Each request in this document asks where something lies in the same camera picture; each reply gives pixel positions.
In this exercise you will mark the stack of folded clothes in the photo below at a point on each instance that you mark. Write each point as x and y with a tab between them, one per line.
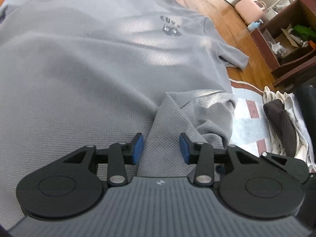
300	138

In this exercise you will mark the pink bag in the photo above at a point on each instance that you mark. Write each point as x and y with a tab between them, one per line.
248	9

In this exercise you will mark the black folded garment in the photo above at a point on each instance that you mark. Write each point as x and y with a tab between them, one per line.
306	103

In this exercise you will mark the grey t-shirt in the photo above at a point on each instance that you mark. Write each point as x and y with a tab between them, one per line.
74	66

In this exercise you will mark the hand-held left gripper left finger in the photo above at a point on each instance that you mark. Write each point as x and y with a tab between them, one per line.
138	149

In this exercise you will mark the blue bottle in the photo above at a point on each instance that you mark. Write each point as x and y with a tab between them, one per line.
254	26

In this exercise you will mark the checkered rug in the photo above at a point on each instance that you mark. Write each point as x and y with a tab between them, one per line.
246	126

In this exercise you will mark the white plastic bag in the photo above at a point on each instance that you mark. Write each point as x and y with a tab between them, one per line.
277	47

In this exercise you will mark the green leafy item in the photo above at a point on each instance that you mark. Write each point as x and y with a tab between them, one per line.
305	30

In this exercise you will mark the dark wooden shelf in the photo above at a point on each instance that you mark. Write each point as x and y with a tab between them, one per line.
269	56

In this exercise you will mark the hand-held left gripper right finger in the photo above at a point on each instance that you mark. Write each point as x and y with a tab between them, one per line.
184	149

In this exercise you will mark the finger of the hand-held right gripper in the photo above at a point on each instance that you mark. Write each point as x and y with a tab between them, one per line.
296	167

